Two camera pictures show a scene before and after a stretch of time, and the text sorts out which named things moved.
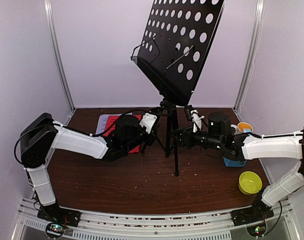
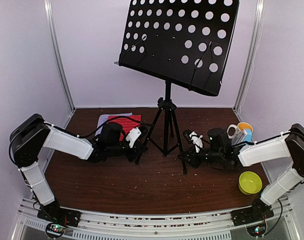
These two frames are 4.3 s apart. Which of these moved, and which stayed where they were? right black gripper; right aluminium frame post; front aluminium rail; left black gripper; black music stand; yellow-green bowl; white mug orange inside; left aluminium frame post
Moved: right black gripper; left black gripper; black music stand
Stayed: left aluminium frame post; right aluminium frame post; white mug orange inside; front aluminium rail; yellow-green bowl
